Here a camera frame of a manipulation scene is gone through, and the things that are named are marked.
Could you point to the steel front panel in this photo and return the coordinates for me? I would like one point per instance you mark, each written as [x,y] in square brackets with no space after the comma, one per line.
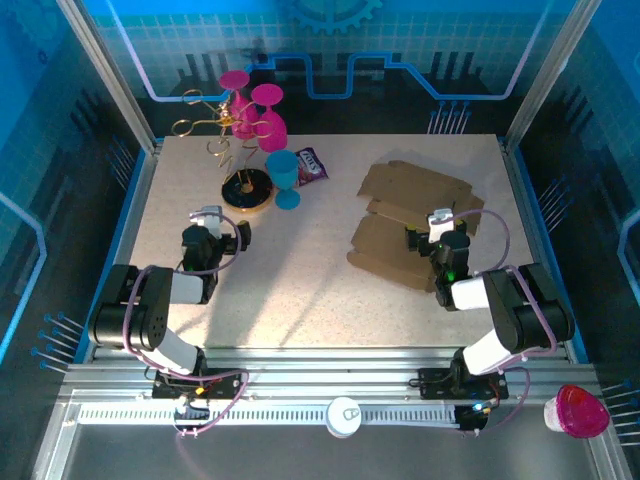
[320,455]

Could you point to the aluminium side rail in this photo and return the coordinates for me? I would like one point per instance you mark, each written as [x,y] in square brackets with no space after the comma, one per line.
[136,210]
[532,225]

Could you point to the aluminium front rail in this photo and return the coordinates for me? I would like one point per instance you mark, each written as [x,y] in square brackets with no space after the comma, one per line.
[325,370]

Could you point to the blue plastic goblet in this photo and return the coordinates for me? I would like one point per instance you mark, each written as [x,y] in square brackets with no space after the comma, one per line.
[282,167]

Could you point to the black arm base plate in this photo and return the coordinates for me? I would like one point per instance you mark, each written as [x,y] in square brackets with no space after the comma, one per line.
[435,385]
[230,385]

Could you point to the white round cap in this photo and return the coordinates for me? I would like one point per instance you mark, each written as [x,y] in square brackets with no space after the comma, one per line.
[343,417]

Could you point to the brown cardboard box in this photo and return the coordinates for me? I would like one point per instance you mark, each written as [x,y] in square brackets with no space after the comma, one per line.
[390,190]

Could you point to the aluminium frame post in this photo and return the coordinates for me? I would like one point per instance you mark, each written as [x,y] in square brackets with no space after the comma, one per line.
[112,75]
[550,75]

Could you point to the pink and white cup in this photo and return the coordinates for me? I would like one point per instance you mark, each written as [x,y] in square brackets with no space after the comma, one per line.
[580,410]

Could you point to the purple snack packet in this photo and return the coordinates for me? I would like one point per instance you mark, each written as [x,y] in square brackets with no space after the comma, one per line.
[312,167]

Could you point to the blue table edge strip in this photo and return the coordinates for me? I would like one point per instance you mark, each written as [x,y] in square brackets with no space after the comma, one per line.
[127,210]

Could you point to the pink plastic goblet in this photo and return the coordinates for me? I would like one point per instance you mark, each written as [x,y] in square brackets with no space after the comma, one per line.
[272,132]
[242,122]

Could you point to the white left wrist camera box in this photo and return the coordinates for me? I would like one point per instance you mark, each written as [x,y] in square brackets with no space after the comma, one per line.
[210,220]

